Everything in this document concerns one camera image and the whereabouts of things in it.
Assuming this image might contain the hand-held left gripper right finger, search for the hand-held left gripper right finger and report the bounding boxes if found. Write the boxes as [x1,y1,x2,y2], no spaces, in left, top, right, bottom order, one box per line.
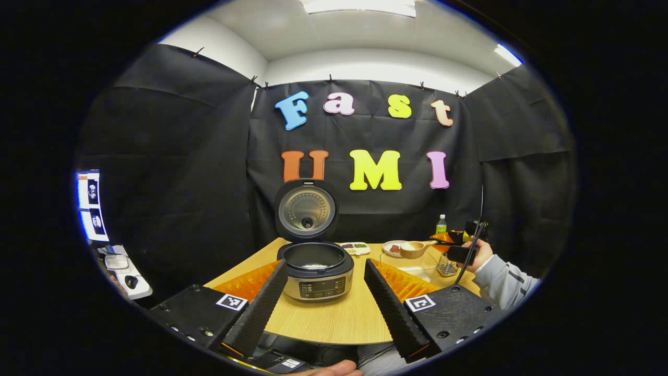
[364,258,504,365]

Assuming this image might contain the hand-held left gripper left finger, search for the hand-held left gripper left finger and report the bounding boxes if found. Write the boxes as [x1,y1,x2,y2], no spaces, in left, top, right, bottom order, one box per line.
[149,260,289,357]

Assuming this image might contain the wooden spoon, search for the wooden spoon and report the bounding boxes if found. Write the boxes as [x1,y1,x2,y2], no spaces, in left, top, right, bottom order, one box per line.
[399,240,440,260]

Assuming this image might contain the clear container of rice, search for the clear container of rice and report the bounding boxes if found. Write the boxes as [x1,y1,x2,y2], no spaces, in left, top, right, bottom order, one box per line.
[380,250,440,283]

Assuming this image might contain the black silver rice cooker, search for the black silver rice cooker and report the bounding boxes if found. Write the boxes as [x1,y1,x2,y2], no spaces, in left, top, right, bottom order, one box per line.
[274,179,355,303]

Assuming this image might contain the black box with white label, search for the black box with white label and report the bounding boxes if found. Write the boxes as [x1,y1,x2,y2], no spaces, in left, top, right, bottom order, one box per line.
[245,347,308,374]

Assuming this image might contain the white round plate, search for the white round plate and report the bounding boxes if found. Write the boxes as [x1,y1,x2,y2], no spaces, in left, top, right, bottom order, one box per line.
[383,240,413,258]

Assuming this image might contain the person's grey trousers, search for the person's grey trousers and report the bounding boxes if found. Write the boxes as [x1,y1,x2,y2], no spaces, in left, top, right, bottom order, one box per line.
[357,342,413,376]

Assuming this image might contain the white side desk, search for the white side desk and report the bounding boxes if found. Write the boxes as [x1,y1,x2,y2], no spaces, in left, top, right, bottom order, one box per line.
[97,244,153,300]

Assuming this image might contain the black backdrop cloth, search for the black backdrop cloth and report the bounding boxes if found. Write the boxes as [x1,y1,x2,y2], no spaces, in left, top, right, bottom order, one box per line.
[76,43,577,303]

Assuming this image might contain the small ceiling light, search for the small ceiling light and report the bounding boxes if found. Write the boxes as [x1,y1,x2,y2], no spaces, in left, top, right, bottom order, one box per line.
[495,43,523,67]

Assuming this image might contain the computer monitor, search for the computer monitor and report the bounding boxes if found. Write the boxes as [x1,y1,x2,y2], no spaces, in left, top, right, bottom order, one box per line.
[77,170,110,243]

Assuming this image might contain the long ceiling light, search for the long ceiling light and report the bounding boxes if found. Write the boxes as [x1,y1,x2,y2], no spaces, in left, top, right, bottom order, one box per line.
[300,0,417,18]

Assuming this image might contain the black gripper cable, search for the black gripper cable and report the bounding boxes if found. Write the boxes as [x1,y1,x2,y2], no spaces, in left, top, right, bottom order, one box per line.
[453,185,488,286]

